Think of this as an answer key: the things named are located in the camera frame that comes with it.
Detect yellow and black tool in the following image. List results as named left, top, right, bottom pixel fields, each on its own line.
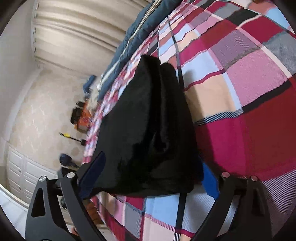
left=59, top=132, right=87, bottom=145

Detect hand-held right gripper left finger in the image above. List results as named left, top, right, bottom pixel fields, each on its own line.
left=25, top=151, right=107, bottom=241

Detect dark blue quilt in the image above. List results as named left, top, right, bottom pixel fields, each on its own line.
left=83, top=0, right=183, bottom=100

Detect wooden bed frame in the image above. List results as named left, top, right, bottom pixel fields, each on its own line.
left=88, top=199, right=104, bottom=230

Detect round dark blue object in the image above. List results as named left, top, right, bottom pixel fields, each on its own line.
left=59, top=153, right=80, bottom=168

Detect orange and black bag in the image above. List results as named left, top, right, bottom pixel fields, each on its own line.
left=70, top=101, right=93, bottom=132

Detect plaid bed sheet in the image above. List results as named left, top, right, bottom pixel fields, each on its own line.
left=82, top=0, right=296, bottom=241

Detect black pants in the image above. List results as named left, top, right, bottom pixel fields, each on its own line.
left=94, top=54, right=204, bottom=197

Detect white panelled cabinet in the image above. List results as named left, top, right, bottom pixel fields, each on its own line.
left=6, top=148, right=63, bottom=204

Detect beige curtain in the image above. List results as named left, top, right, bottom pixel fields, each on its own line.
left=31, top=0, right=153, bottom=70

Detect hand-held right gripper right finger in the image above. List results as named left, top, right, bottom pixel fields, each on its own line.
left=192, top=162, right=278, bottom=241

